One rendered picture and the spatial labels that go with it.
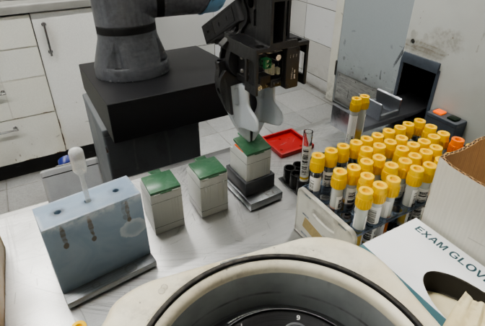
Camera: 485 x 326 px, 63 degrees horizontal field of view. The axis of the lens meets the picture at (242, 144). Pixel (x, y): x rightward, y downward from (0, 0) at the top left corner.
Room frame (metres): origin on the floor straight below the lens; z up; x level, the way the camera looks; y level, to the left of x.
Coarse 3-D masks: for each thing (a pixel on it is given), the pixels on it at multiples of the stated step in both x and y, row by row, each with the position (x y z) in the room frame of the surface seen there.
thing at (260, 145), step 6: (234, 138) 0.47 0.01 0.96; (240, 138) 0.47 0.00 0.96; (258, 138) 0.47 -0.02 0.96; (240, 144) 0.46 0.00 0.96; (246, 144) 0.46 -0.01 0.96; (252, 144) 0.46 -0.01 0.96; (258, 144) 0.46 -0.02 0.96; (264, 144) 0.46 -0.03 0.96; (246, 150) 0.45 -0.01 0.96; (252, 150) 0.45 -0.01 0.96; (258, 150) 0.45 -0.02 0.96; (264, 150) 0.45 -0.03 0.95
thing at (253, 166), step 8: (232, 152) 0.47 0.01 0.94; (240, 152) 0.45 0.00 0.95; (264, 152) 0.45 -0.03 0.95; (232, 160) 0.47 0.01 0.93; (240, 160) 0.45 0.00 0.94; (248, 160) 0.44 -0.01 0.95; (256, 160) 0.45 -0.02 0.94; (264, 160) 0.45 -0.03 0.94; (232, 168) 0.47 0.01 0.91; (240, 168) 0.45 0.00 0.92; (248, 168) 0.44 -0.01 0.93; (256, 168) 0.45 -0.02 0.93; (264, 168) 0.45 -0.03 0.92; (240, 176) 0.45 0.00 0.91; (248, 176) 0.44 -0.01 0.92; (256, 176) 0.45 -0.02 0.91
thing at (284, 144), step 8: (264, 136) 0.61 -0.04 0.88; (272, 136) 0.62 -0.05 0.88; (280, 136) 0.62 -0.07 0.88; (288, 136) 0.62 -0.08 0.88; (296, 136) 0.62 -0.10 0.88; (272, 144) 0.58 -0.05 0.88; (280, 144) 0.59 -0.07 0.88; (288, 144) 0.59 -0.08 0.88; (296, 144) 0.59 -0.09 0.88; (312, 144) 0.58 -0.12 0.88; (280, 152) 0.56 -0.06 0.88; (288, 152) 0.56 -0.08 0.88; (296, 152) 0.56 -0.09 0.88
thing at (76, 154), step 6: (72, 150) 0.31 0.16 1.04; (78, 150) 0.32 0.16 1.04; (72, 156) 0.31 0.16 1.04; (78, 156) 0.31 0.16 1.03; (72, 162) 0.31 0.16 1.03; (78, 162) 0.31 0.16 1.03; (84, 162) 0.32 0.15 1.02; (72, 168) 0.31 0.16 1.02; (78, 168) 0.31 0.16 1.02; (84, 168) 0.31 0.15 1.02; (78, 174) 0.31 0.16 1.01
